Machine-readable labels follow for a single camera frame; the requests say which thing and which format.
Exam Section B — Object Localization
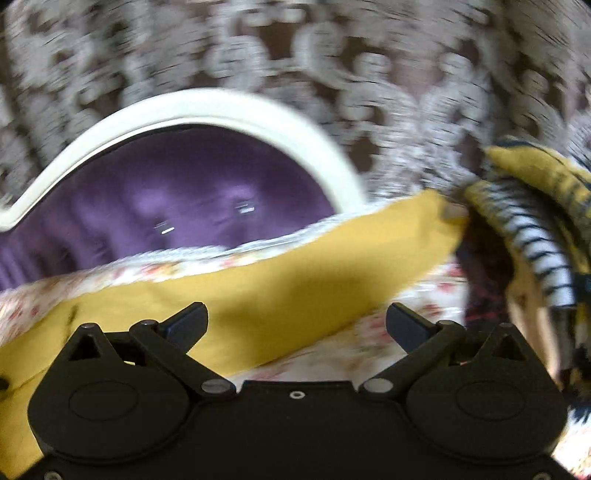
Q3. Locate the damask patterned curtain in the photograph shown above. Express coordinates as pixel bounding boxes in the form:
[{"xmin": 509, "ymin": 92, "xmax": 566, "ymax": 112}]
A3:
[{"xmin": 1, "ymin": 1, "xmax": 590, "ymax": 205}]

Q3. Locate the mustard yellow sweater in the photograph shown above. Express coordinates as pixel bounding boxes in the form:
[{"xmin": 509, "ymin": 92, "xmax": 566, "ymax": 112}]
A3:
[{"xmin": 0, "ymin": 188, "xmax": 469, "ymax": 479}]

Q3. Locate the purple tufted white-framed headboard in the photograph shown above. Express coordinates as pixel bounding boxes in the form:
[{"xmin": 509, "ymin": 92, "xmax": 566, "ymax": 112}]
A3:
[{"xmin": 1, "ymin": 88, "xmax": 368, "ymax": 290}]

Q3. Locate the floral bed cover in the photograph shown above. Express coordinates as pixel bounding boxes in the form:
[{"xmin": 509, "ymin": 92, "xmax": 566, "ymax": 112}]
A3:
[{"xmin": 0, "ymin": 216, "xmax": 591, "ymax": 479}]

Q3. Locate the striped crochet blanket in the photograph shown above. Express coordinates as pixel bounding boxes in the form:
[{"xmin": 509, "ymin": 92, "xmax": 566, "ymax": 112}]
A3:
[{"xmin": 457, "ymin": 137, "xmax": 590, "ymax": 422}]

